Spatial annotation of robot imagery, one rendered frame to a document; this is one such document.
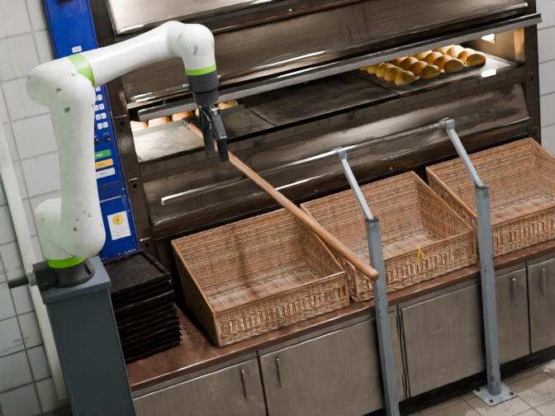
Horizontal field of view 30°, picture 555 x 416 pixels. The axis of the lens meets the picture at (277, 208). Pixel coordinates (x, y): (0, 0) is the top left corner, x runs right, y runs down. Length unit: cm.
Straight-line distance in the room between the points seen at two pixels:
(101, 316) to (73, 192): 46
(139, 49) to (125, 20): 83
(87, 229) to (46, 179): 110
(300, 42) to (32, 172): 117
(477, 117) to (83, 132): 228
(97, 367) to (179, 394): 69
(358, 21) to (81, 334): 184
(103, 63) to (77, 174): 36
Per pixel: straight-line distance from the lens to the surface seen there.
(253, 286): 429
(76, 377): 327
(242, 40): 413
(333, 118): 434
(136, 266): 399
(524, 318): 449
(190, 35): 306
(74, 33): 389
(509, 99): 479
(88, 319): 319
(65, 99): 285
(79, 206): 293
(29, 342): 426
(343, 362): 411
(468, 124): 468
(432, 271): 421
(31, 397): 437
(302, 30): 422
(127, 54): 310
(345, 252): 307
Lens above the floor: 252
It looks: 23 degrees down
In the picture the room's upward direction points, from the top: 8 degrees counter-clockwise
